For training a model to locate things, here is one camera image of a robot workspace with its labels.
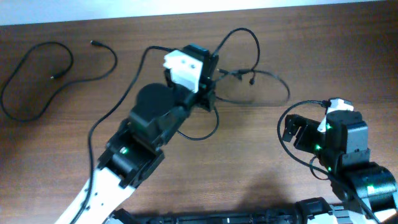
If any camera black cable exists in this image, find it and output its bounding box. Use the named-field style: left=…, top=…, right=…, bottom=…
left=70, top=45, right=175, bottom=224
left=276, top=100, right=382, bottom=224

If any right camera black cable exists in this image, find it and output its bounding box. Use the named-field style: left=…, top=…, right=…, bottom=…
left=276, top=100, right=382, bottom=224

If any black cable gold plug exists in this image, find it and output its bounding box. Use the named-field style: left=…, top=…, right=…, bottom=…
left=0, top=40, right=118, bottom=123

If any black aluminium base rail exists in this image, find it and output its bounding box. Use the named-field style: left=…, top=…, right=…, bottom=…
left=105, top=205, right=352, bottom=224

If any left camera black cable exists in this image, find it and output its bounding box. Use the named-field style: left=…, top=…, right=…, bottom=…
left=70, top=45, right=175, bottom=224

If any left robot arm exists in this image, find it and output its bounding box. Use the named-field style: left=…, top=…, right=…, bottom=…
left=57, top=44, right=219, bottom=223

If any thin black cable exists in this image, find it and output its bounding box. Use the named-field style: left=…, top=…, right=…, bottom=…
left=177, top=27, right=261, bottom=141

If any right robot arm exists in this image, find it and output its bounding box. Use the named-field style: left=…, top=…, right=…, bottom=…
left=282, top=110, right=397, bottom=217

